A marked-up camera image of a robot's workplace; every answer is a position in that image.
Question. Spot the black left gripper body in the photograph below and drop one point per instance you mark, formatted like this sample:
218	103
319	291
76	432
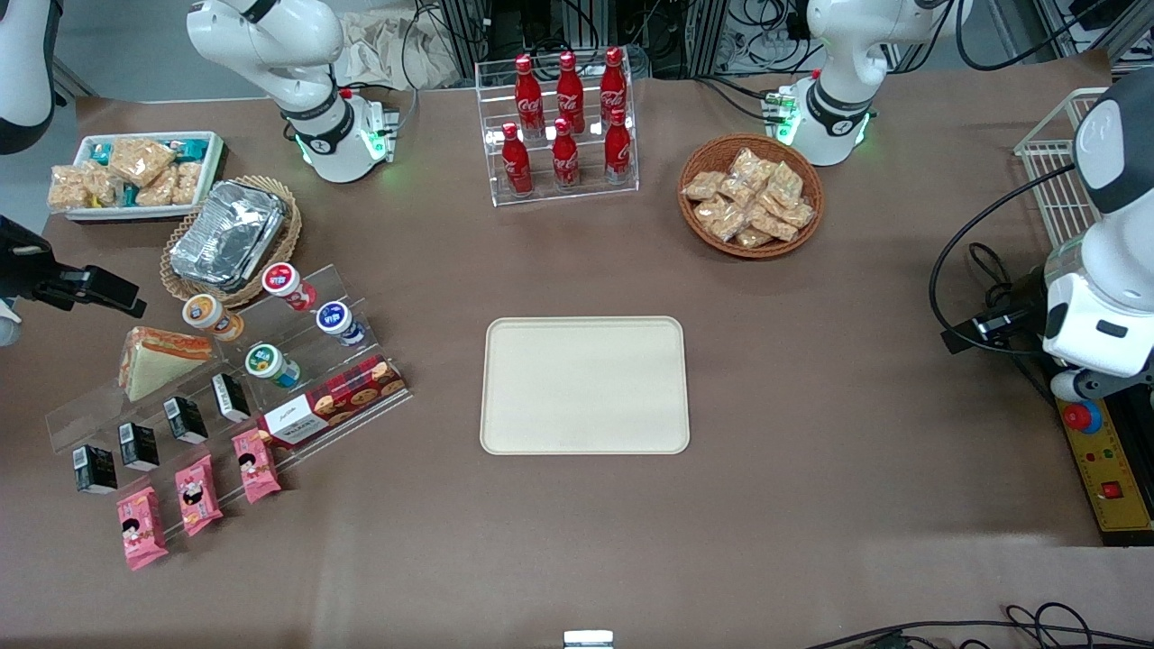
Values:
1025	297

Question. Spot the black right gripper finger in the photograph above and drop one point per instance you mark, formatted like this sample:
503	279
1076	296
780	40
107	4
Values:
95	300
99	281

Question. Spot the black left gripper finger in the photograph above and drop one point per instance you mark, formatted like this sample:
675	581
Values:
996	321
969	341

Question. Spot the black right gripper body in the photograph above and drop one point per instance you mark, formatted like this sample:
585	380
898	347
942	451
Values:
25	264

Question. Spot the triangle sandwich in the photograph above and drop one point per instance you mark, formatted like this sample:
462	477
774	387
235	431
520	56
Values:
162	361

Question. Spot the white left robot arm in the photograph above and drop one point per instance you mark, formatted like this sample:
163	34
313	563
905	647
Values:
843	54

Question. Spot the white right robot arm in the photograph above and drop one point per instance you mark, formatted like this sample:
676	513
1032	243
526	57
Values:
306	54

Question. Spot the white rectangular snack tray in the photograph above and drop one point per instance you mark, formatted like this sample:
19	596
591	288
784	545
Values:
144	214

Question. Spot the beige plastic tray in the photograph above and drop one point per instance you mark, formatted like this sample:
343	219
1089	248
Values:
586	388

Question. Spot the orange-lid yogurt cup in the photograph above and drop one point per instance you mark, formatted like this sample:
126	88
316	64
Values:
203	313

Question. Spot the clear acrylic stepped display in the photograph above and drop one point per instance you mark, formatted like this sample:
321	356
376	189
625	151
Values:
90	419

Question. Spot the large puffed rice cracker pack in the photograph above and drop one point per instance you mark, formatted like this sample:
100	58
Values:
140	160

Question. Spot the teal snack wrapper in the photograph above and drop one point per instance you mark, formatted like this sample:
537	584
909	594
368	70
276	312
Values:
192	147
101	153

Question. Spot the small black drink carton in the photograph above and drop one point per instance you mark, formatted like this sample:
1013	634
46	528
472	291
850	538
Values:
95	469
185	420
139	446
230	397

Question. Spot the oval light wicker basket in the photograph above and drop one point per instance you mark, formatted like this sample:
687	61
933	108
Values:
275	257

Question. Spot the green-lid yogurt cup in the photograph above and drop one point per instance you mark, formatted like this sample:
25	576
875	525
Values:
264	361

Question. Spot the red-lid yogurt cup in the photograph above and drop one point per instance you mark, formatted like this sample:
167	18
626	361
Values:
284	281

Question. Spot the yellow emergency stop box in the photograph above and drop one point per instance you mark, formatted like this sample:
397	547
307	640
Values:
1113	469

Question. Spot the clear-wrapped rice snack bag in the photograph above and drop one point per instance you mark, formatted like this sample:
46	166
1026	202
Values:
784	183
737	191
750	165
753	238
703	185
798	214
728	225
771	223
710	209

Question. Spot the pink snack packet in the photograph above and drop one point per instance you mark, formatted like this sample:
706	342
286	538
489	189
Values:
256	465
198	496
141	529

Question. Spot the blue-lid yogurt cup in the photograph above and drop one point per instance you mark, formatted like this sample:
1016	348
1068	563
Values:
334	317

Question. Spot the red tartan cookie box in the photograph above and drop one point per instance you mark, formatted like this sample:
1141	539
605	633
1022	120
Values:
334	401

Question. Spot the round brown wicker basket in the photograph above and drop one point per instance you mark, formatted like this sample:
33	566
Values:
712	150

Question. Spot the beige crumpled cloth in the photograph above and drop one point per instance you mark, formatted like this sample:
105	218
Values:
379	45

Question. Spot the red cola bottle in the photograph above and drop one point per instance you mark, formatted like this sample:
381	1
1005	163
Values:
618	149
565	158
516	167
613	86
528	99
570	90

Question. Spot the clear acrylic bottle rack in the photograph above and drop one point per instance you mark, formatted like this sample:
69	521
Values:
559	194

